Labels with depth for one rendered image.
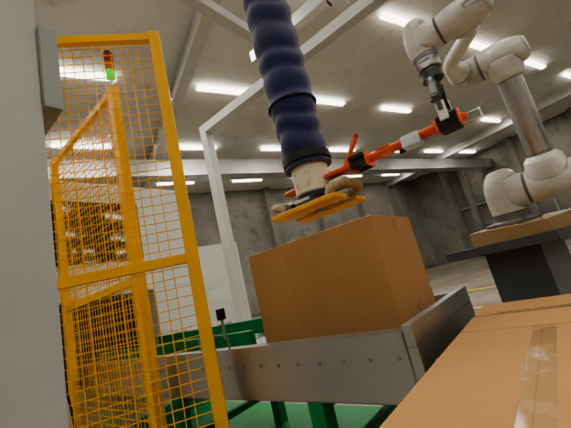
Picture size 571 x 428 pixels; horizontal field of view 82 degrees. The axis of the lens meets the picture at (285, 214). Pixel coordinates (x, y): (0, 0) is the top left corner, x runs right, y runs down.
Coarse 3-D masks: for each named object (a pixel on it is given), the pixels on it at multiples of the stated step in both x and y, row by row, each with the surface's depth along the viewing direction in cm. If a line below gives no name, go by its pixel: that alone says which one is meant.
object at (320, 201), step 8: (336, 192) 129; (312, 200) 134; (320, 200) 131; (328, 200) 132; (336, 200) 136; (296, 208) 138; (304, 208) 136; (312, 208) 139; (280, 216) 143; (288, 216) 143; (296, 216) 147
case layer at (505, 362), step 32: (480, 320) 102; (512, 320) 93; (544, 320) 85; (448, 352) 78; (480, 352) 73; (512, 352) 68; (544, 352) 64; (416, 384) 64; (448, 384) 60; (480, 384) 57; (512, 384) 54; (544, 384) 51; (416, 416) 51; (448, 416) 48; (480, 416) 46; (512, 416) 44; (544, 416) 43
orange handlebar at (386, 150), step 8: (464, 112) 112; (464, 120) 114; (424, 128) 119; (432, 128) 117; (424, 136) 122; (392, 144) 126; (400, 144) 124; (376, 152) 129; (384, 152) 127; (392, 152) 129; (344, 168) 138; (328, 176) 143; (336, 176) 145; (288, 192) 156
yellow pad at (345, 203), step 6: (348, 198) 145; (354, 198) 143; (360, 198) 145; (336, 204) 148; (342, 204) 146; (348, 204) 148; (354, 204) 151; (330, 210) 152; (336, 210) 155; (306, 216) 158; (312, 216) 156; (318, 216) 159; (324, 216) 163
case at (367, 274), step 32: (352, 224) 115; (384, 224) 119; (256, 256) 143; (288, 256) 132; (320, 256) 123; (352, 256) 115; (384, 256) 109; (416, 256) 134; (256, 288) 143; (288, 288) 132; (320, 288) 123; (352, 288) 115; (384, 288) 108; (416, 288) 123; (288, 320) 131; (320, 320) 122; (352, 320) 114; (384, 320) 107
